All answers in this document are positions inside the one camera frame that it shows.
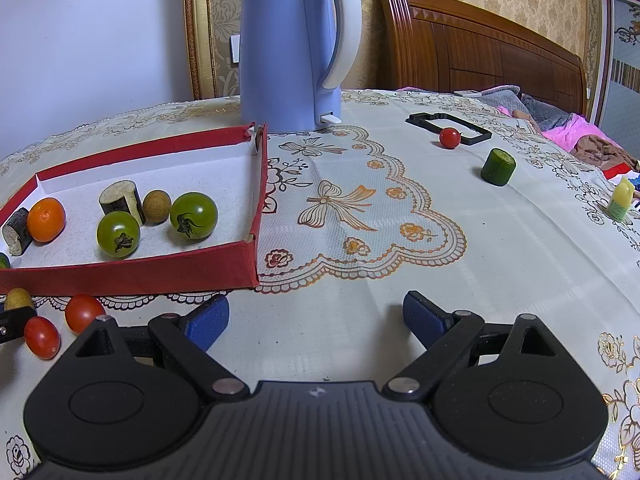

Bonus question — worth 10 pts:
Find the yellow-brown longan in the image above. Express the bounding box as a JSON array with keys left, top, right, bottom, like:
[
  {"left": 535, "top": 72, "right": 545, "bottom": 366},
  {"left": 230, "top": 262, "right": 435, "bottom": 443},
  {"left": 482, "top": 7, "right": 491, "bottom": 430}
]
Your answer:
[{"left": 4, "top": 287, "right": 34, "bottom": 311}]

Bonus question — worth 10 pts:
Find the red cherry tomato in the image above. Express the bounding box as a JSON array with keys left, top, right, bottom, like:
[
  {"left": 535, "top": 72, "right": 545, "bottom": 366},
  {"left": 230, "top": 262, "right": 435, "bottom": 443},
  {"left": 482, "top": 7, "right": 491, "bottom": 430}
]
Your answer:
[
  {"left": 24, "top": 316, "right": 61, "bottom": 360},
  {"left": 439, "top": 127, "right": 461, "bottom": 150},
  {"left": 64, "top": 294, "right": 105, "bottom": 335}
]

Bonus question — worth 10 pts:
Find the green cucumber piece in box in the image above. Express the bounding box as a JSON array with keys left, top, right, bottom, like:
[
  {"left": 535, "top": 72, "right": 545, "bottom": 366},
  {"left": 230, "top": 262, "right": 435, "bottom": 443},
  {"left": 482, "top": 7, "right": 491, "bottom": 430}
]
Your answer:
[{"left": 0, "top": 252, "right": 11, "bottom": 269}]

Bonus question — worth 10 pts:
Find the orange tangerine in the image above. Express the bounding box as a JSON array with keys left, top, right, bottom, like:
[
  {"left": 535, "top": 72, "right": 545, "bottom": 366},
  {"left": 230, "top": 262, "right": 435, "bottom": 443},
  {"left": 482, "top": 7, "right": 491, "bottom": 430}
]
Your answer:
[{"left": 27, "top": 197, "right": 66, "bottom": 244}]

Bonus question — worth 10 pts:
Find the red shallow cardboard box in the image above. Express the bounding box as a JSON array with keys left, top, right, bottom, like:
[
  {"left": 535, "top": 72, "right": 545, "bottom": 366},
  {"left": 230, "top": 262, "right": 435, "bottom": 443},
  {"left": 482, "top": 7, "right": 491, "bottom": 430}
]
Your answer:
[{"left": 1, "top": 125, "right": 267, "bottom": 296}]

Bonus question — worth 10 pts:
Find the large green tomato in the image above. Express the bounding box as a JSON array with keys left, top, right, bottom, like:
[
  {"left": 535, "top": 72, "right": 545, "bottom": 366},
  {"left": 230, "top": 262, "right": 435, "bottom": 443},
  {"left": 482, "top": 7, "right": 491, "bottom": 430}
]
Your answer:
[{"left": 170, "top": 192, "right": 218, "bottom": 240}]

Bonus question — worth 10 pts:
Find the small green tomato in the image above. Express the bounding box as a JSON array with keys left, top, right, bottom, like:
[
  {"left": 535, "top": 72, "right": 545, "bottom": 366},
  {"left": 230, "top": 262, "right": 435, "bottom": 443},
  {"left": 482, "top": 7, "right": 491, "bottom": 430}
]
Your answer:
[{"left": 96, "top": 210, "right": 140, "bottom": 259}]

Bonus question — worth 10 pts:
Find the brown longan in box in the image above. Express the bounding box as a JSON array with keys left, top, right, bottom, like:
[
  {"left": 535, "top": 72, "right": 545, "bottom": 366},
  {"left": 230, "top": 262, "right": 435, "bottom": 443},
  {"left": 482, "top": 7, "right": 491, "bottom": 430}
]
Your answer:
[{"left": 142, "top": 190, "right": 171, "bottom": 224}]

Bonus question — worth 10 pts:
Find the embroidered cream tablecloth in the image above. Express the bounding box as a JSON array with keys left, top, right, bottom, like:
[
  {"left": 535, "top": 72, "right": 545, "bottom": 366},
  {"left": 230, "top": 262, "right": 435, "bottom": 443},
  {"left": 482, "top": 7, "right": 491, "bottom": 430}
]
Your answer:
[{"left": 1, "top": 90, "right": 639, "bottom": 479}]

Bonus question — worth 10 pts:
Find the green cucumber chunk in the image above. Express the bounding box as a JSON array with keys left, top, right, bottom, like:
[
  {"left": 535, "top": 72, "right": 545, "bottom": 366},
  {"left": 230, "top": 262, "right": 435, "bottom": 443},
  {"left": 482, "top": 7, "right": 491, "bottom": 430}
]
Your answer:
[{"left": 480, "top": 148, "right": 516, "bottom": 186}]

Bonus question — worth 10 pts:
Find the yellow-green corn piece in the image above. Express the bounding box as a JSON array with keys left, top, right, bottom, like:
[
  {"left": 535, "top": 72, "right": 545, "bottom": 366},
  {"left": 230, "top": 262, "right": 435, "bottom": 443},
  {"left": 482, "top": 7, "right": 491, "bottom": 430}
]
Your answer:
[{"left": 606, "top": 177, "right": 634, "bottom": 221}]

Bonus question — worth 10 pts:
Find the pink bedding pile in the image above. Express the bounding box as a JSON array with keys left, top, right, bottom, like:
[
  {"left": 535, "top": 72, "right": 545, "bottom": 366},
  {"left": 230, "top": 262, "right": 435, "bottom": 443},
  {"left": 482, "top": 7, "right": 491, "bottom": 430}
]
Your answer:
[{"left": 397, "top": 84, "right": 640, "bottom": 196}]

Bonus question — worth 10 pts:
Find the wooden bed headboard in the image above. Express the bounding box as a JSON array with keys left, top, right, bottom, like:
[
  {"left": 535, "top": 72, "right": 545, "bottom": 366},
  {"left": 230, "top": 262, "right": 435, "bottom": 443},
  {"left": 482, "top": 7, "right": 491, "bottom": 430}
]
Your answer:
[{"left": 376, "top": 0, "right": 587, "bottom": 115}]

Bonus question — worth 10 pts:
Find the blue electric kettle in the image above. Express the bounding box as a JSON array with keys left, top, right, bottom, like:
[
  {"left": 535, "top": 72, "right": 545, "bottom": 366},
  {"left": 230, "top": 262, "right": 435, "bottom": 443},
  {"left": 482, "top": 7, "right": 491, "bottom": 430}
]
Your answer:
[{"left": 239, "top": 0, "right": 362, "bottom": 132}]

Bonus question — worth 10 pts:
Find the black rectangular frame right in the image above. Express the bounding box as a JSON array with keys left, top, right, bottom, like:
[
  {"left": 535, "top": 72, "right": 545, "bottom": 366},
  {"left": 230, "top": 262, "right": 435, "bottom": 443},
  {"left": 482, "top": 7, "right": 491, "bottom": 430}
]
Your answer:
[{"left": 406, "top": 112, "right": 492, "bottom": 146}]

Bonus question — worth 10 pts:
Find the white wall switch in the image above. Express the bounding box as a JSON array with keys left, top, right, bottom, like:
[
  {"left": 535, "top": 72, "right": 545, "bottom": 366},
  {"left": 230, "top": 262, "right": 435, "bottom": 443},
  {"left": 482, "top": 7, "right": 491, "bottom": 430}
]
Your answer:
[{"left": 229, "top": 34, "right": 241, "bottom": 65}]

